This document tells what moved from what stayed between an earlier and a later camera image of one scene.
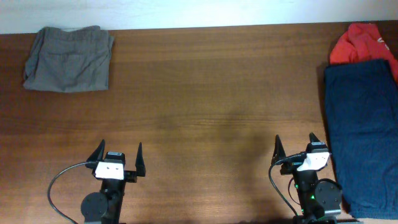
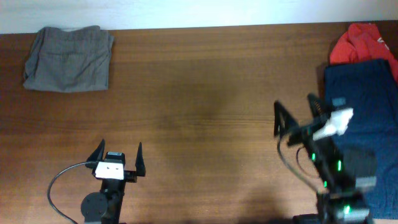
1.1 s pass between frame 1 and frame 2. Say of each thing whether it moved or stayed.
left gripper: stayed
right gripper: moved
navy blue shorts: stayed
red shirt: stayed
